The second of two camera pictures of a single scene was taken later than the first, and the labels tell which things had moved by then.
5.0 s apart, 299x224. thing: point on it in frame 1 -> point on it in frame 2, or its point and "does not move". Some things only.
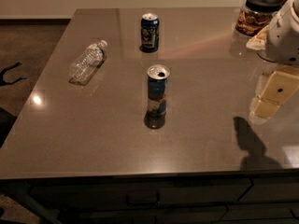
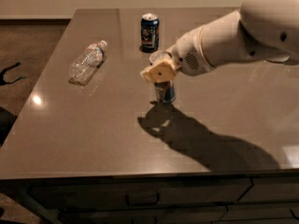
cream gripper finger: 273,90 -> 161,72
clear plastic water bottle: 87,63 does not move
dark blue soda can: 149,33 does not move
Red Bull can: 157,85 -> 164,91
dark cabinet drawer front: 72,193 does not move
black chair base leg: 3,82 does not move
